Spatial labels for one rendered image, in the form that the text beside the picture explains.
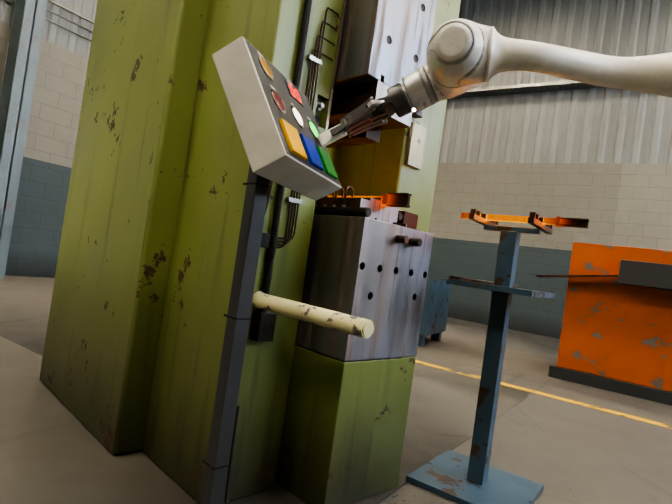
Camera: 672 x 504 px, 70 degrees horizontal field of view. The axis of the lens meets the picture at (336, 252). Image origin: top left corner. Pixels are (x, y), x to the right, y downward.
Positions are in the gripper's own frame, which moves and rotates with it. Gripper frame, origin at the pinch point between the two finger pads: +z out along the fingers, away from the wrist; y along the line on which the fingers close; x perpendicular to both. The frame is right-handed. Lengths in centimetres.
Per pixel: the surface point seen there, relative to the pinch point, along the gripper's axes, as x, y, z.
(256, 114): -0.6, -27.0, 7.1
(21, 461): -48, 3, 132
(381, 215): -13.4, 45.4, 4.0
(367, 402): -69, 42, 30
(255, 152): -7.8, -27.0, 10.1
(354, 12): 51, 35, -14
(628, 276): -78, 346, -117
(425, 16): 47, 53, -35
